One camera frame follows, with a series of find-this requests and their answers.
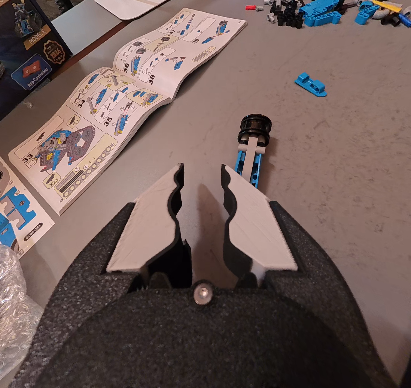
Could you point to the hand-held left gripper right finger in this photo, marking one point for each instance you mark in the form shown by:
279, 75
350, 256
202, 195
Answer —
257, 230

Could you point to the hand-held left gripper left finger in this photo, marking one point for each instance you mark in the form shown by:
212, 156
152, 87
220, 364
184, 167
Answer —
147, 230

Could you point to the black wheel blue beam assembly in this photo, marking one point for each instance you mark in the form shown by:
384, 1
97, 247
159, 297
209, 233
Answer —
255, 126

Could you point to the blue angled panel piece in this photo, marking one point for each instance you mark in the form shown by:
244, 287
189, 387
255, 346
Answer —
310, 84

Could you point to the pile of small building pieces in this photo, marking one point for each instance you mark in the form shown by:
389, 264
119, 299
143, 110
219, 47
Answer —
321, 12

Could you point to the blue sticker sheet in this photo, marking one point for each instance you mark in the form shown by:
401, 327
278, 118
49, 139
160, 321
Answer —
19, 208

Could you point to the clear bubble wrap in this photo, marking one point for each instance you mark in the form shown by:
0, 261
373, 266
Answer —
12, 298

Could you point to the open instruction booklet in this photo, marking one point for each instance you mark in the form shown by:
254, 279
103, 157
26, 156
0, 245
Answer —
144, 69

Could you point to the dark blue toy box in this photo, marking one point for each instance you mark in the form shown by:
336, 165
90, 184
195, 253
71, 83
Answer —
25, 50

